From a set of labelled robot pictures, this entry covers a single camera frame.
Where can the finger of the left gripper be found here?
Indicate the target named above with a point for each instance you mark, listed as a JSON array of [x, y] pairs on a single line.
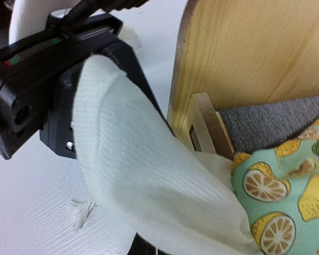
[[124, 57]]

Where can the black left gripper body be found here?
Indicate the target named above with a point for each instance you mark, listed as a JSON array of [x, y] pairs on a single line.
[[38, 79]]

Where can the wooden pet bed frame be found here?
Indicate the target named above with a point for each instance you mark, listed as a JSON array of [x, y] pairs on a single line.
[[233, 54]]

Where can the lemon print bed cushion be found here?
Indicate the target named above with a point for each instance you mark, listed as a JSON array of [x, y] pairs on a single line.
[[186, 202]]

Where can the grey bed base mat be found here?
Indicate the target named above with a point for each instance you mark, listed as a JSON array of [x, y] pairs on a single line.
[[266, 126]]

